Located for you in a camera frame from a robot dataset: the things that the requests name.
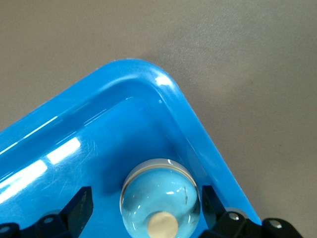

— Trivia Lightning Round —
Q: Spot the light blue service bell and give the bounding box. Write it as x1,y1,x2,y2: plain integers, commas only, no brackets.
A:
119,158,201,238

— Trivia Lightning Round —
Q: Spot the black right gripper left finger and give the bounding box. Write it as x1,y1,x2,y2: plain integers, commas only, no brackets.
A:
0,185,94,238

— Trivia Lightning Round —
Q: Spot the blue plastic tray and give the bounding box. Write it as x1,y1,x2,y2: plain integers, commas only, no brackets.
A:
0,58,263,238

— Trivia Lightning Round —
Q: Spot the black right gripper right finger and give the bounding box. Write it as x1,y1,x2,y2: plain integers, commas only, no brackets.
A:
200,184,303,238

